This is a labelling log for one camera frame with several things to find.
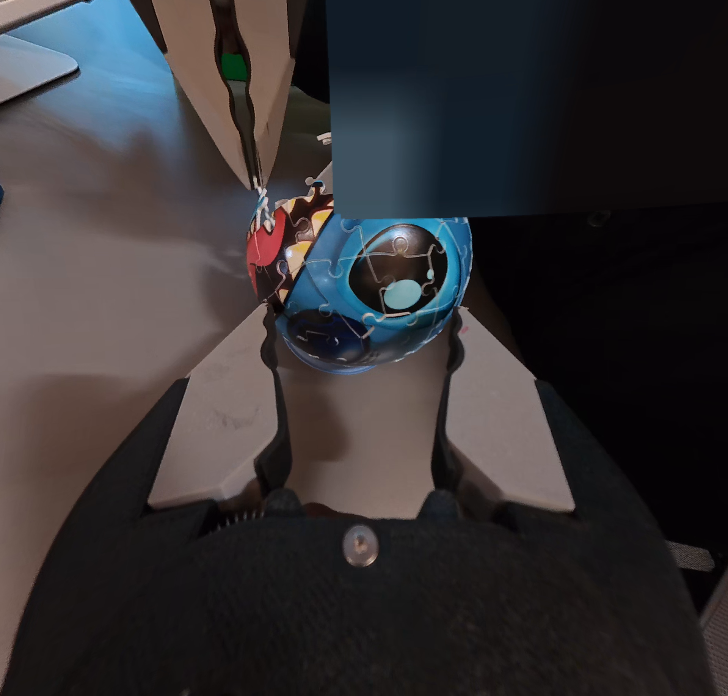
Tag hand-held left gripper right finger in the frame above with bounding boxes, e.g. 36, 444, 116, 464
430, 307, 575, 515

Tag white puzzle piece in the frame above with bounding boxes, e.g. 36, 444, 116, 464
252, 170, 271, 225

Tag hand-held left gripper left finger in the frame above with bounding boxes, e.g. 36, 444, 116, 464
148, 303, 292, 509

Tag blue puzzle ball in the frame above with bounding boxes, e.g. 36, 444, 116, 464
246, 132, 474, 367

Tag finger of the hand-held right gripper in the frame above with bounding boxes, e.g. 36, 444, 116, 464
141, 0, 257, 190
230, 0, 297, 185

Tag blue ball stand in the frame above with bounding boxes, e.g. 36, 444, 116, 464
307, 355, 379, 374

